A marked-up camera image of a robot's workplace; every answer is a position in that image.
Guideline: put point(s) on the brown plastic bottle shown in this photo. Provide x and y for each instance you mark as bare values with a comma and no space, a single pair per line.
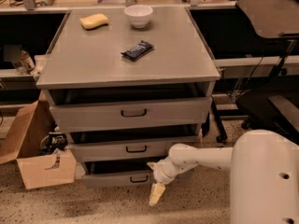
27,60

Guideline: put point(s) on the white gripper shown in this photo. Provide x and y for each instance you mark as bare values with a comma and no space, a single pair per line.
163,173

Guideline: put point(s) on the open cardboard box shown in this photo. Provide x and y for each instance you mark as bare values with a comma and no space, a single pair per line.
22,144

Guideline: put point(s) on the yellow sponge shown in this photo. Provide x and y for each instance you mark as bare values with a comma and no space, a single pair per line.
94,21

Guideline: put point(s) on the black device in box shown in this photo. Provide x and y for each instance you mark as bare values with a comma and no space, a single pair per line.
52,142

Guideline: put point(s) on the white bowl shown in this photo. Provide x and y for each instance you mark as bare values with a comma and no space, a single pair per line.
138,15

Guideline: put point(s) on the black office chair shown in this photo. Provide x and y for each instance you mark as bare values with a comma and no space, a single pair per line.
272,106

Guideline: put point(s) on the grey bottom drawer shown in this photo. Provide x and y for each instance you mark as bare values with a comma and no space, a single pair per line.
117,173

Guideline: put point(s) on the grey top drawer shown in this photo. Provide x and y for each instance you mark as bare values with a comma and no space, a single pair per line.
115,108

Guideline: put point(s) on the grey drawer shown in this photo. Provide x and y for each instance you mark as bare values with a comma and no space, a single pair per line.
117,173
115,108
130,143

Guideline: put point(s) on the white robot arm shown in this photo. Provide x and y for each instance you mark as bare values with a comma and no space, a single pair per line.
264,175

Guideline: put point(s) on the grey middle drawer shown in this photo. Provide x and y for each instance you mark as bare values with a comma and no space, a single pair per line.
130,143

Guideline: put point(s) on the dark blue snack packet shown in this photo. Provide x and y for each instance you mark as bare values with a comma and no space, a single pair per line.
137,51

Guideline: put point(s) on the grey drawer cabinet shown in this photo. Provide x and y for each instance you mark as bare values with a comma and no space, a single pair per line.
92,59

